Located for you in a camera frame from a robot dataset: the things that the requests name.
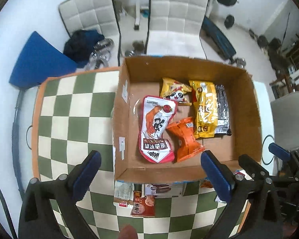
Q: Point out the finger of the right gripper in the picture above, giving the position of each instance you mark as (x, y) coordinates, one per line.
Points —
(254, 170)
(291, 158)

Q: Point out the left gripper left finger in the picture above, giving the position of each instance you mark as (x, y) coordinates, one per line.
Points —
(37, 219)

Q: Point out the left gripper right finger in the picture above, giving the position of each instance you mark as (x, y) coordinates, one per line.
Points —
(264, 218)

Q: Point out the black snack pack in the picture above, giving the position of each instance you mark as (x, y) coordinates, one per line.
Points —
(223, 125)

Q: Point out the orange snack bag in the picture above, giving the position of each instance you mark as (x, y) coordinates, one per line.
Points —
(188, 145)
(205, 183)

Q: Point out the yellow chocolate snack pack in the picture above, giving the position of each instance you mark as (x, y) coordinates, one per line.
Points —
(204, 100)

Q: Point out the brown red snack packet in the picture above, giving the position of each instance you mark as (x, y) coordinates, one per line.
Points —
(143, 206)

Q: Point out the Franzzi cookie box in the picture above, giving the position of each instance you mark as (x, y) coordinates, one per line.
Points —
(163, 190)

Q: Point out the red white chicken feet pouch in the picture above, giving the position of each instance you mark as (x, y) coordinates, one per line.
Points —
(157, 113)

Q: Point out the yellow panda snack bag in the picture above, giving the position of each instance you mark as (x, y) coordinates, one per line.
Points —
(176, 91)

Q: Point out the clear gold snack pouch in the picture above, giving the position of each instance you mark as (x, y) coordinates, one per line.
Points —
(123, 194)

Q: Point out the chrome dumbbell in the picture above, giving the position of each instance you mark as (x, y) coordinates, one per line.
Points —
(240, 62)
(138, 49)

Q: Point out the black sit-up bench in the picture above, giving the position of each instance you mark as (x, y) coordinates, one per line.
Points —
(226, 49)

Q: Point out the blue cushion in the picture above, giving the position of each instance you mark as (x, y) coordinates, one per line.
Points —
(38, 61)

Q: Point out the chrome weight plates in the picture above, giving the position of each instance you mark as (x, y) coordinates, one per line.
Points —
(100, 55)

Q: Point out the dark clothes pile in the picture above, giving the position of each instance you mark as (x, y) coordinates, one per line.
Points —
(80, 45)

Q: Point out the right white padded chair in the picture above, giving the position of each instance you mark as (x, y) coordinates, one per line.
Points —
(174, 28)

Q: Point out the white padded chair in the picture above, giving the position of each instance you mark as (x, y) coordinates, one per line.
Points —
(99, 15)
(174, 28)

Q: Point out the left white padded chair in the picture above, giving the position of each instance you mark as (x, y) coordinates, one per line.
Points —
(99, 15)

